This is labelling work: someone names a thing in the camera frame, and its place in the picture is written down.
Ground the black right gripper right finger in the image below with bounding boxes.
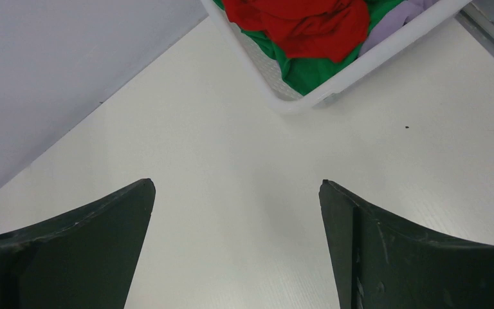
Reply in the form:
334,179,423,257
318,180,494,308

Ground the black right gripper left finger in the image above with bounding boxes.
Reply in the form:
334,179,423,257
0,178,156,308

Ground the red t-shirt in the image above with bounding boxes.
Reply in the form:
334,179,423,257
223,0,370,62

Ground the green t-shirt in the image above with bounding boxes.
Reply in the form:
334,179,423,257
215,0,400,95

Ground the white plastic laundry basket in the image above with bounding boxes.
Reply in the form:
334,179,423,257
202,1,469,114

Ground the lilac t-shirt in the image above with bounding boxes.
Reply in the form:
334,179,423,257
358,0,437,57

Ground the aluminium frame post right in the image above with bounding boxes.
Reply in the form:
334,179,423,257
455,0,494,82

